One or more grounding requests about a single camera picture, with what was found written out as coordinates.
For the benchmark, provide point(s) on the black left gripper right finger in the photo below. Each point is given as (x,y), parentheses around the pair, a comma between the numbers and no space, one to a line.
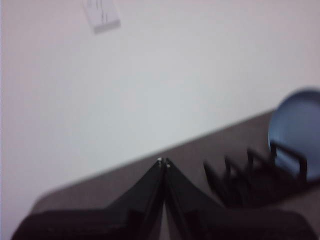
(212,222)

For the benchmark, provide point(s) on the blue plate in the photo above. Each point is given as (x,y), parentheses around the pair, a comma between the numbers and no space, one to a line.
(297,120)

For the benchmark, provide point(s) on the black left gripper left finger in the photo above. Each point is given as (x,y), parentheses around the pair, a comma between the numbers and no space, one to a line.
(125,220)

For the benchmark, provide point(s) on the black plate rack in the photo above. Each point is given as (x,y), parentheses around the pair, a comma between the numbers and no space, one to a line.
(250,185)

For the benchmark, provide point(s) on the white wall socket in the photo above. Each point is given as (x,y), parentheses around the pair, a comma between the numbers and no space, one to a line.
(102,15)

